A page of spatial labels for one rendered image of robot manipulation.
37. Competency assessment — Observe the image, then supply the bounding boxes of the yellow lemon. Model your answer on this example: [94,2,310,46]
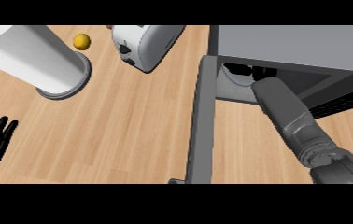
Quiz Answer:
[72,33,92,51]

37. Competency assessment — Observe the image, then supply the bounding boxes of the pale round microwave plate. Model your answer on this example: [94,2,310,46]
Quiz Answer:
[219,63,256,88]

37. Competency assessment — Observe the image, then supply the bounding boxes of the grey microwave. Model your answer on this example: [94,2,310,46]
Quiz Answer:
[206,25,353,120]

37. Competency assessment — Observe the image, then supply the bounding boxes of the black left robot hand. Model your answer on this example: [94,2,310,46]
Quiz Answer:
[0,115,20,162]

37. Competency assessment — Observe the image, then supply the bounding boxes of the grey microwave door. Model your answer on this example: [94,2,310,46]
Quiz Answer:
[166,54,218,185]

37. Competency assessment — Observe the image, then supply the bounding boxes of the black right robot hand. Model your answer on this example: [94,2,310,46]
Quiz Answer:
[221,62,280,82]

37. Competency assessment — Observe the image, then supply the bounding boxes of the white toaster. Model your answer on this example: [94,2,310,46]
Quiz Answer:
[110,25,187,74]

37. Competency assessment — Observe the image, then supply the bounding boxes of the white cylindrical appliance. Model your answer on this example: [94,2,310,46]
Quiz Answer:
[0,25,92,101]

